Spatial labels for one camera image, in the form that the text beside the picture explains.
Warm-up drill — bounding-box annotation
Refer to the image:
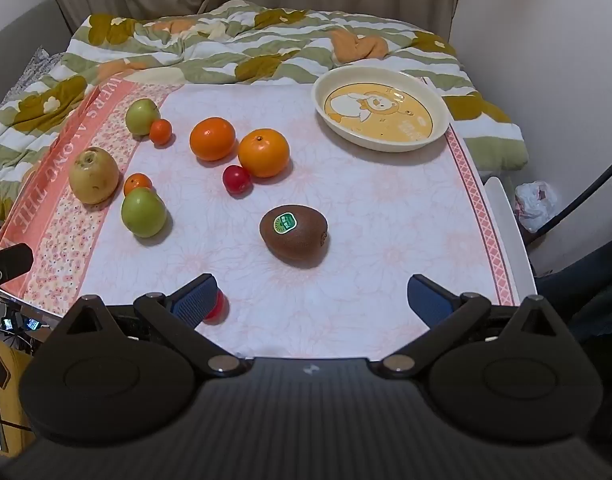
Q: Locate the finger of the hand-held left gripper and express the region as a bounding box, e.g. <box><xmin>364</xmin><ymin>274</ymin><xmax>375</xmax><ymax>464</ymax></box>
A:
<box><xmin>0</xmin><ymin>243</ymin><xmax>35</xmax><ymax>291</ymax></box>

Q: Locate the brown kiwi with green sticker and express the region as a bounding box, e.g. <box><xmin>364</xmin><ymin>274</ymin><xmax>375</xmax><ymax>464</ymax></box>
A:
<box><xmin>259</xmin><ymin>205</ymin><xmax>329</xmax><ymax>269</ymax></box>

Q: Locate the large orange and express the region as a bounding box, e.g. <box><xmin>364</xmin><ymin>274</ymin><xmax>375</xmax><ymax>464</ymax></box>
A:
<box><xmin>189</xmin><ymin>117</ymin><xmax>236</xmax><ymax>162</ymax></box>
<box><xmin>237</xmin><ymin>129</ymin><xmax>291</xmax><ymax>179</ymax></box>

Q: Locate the green striped floral blanket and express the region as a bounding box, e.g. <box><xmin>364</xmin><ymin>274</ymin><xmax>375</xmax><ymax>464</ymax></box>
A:
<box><xmin>0</xmin><ymin>0</ymin><xmax>529</xmax><ymax>221</ymax></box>

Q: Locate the dark cloth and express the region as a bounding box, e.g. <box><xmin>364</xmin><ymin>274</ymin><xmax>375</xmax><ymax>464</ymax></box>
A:
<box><xmin>533</xmin><ymin>232</ymin><xmax>612</xmax><ymax>342</ymax></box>

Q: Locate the small orange mandarin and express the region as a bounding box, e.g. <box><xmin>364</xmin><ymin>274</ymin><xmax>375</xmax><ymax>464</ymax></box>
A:
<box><xmin>149</xmin><ymin>119</ymin><xmax>173</xmax><ymax>146</ymax></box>
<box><xmin>123</xmin><ymin>173</ymin><xmax>153</xmax><ymax>197</ymax></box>

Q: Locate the yellow-brown pear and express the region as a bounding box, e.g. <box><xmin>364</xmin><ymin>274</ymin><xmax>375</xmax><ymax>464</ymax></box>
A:
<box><xmin>68</xmin><ymin>147</ymin><xmax>120</xmax><ymax>205</ymax></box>

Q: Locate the white plastic bag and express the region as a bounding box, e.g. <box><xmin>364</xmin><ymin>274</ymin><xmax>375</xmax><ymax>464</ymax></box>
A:
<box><xmin>515</xmin><ymin>181</ymin><xmax>562</xmax><ymax>233</ymax></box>

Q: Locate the black cable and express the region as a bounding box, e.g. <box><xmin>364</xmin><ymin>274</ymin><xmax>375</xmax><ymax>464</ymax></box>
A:
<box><xmin>533</xmin><ymin>149</ymin><xmax>612</xmax><ymax>235</ymax></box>

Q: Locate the green apple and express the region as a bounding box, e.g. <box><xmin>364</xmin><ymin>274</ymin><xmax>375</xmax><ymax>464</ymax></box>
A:
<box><xmin>121</xmin><ymin>187</ymin><xmax>167</xmax><ymax>237</ymax></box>
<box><xmin>125</xmin><ymin>98</ymin><xmax>161</xmax><ymax>136</ymax></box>

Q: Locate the yellow object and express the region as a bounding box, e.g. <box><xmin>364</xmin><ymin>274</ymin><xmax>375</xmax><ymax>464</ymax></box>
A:
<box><xmin>0</xmin><ymin>339</ymin><xmax>35</xmax><ymax>456</ymax></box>

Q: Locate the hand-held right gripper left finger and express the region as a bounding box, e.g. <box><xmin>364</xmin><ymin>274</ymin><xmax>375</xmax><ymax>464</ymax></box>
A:
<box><xmin>51</xmin><ymin>273</ymin><xmax>251</xmax><ymax>380</ymax></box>

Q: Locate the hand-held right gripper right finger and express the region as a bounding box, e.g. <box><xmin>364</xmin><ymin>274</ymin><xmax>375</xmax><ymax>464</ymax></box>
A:
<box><xmin>370</xmin><ymin>274</ymin><xmax>573</xmax><ymax>380</ymax></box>

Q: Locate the red cherry tomato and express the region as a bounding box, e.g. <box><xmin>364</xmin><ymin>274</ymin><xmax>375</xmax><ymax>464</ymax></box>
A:
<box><xmin>204</xmin><ymin>290</ymin><xmax>226</xmax><ymax>324</ymax></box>
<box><xmin>222</xmin><ymin>165</ymin><xmax>252</xmax><ymax>195</ymax></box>

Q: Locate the cream plate with cartoon print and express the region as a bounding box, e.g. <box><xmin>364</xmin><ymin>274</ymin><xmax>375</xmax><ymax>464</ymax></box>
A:
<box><xmin>312</xmin><ymin>66</ymin><xmax>452</xmax><ymax>153</ymax></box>

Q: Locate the grey patterned cloth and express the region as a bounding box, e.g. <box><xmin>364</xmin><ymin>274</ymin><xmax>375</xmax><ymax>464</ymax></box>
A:
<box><xmin>16</xmin><ymin>47</ymin><xmax>53</xmax><ymax>92</ymax></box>

